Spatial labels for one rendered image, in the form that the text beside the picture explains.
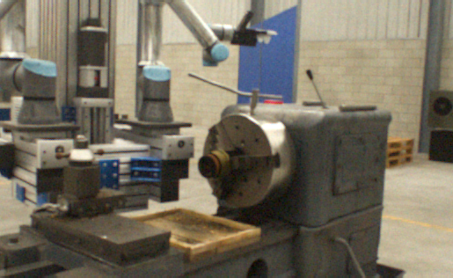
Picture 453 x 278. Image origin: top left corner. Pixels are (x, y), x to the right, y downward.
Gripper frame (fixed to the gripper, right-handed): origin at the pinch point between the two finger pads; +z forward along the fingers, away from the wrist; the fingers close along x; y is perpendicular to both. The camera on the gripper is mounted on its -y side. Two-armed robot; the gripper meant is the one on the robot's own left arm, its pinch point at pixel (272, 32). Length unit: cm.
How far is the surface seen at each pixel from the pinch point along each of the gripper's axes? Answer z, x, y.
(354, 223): 11, 75, 66
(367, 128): 17, 65, 31
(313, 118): -15, 82, 24
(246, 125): -37, 79, 27
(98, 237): -87, 121, 45
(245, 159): -40, 88, 36
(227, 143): -43, 76, 34
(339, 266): 4, 80, 80
